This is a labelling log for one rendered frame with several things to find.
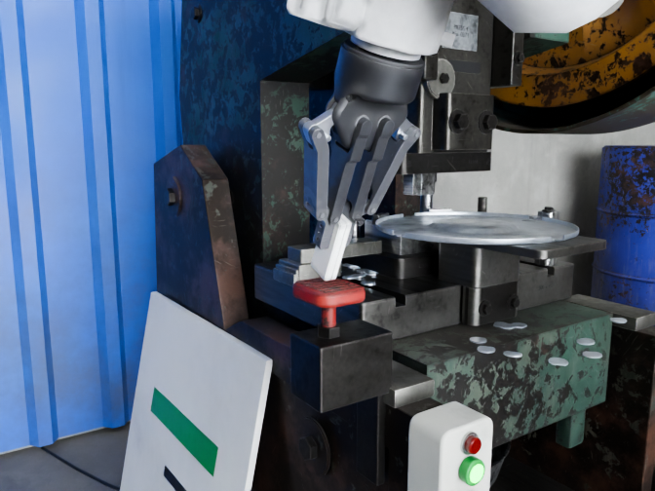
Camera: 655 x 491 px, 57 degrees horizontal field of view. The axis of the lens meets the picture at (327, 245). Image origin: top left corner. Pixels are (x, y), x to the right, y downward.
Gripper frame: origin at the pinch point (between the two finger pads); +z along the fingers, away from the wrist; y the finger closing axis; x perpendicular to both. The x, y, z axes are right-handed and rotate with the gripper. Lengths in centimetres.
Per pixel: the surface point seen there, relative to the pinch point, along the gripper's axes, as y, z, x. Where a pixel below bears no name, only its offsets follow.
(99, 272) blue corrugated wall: 9, 81, 109
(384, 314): 14.3, 14.3, 2.5
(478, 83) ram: 37.6, -11.0, 21.0
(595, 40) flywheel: 70, -18, 26
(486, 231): 29.8, 4.0, 3.7
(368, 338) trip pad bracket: 3.0, 8.0, -6.5
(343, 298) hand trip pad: -0.6, 3.2, -4.8
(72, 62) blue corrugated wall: 7, 27, 136
